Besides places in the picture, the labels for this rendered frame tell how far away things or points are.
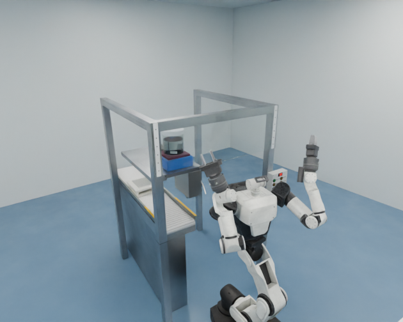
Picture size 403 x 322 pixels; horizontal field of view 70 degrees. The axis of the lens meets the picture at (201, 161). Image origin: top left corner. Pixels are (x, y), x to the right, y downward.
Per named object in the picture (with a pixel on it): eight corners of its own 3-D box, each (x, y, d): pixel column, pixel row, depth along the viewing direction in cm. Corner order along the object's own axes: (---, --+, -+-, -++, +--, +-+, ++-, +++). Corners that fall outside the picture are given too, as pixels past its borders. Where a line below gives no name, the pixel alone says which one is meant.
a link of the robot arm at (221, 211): (210, 193, 156) (215, 218, 154) (224, 190, 151) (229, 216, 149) (217, 191, 161) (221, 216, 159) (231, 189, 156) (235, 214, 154)
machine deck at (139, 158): (201, 170, 204) (201, 165, 203) (151, 183, 186) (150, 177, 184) (164, 147, 253) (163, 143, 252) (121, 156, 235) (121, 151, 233)
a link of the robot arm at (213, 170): (200, 165, 157) (208, 184, 159) (197, 169, 148) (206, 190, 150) (221, 157, 154) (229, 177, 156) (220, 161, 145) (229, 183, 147)
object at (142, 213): (196, 230, 224) (195, 219, 221) (162, 243, 210) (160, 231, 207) (137, 174, 327) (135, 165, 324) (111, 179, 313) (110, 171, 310)
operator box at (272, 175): (284, 198, 246) (288, 170, 237) (270, 203, 238) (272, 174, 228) (279, 195, 251) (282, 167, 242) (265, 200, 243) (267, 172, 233)
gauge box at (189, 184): (201, 194, 211) (201, 169, 204) (189, 198, 206) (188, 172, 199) (187, 183, 229) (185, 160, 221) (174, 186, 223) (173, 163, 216)
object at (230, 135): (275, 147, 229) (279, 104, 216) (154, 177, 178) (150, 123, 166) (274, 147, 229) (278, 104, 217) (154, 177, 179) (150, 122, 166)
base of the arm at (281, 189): (276, 211, 194) (266, 199, 200) (292, 202, 196) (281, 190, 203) (279, 201, 182) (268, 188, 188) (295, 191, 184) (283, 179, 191)
